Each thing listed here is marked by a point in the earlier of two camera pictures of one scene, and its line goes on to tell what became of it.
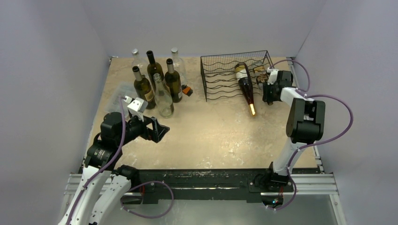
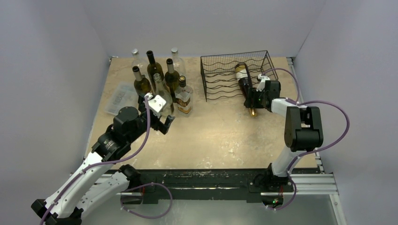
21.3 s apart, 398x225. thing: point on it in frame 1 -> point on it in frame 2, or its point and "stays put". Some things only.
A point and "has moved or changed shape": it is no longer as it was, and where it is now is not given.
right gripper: [269, 94] -> [253, 96]
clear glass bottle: [179, 65] stays put
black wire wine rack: [220, 78] stays put
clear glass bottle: [141, 63] stays put
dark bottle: [262, 74] has moved or changed shape
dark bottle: [172, 81] stays put
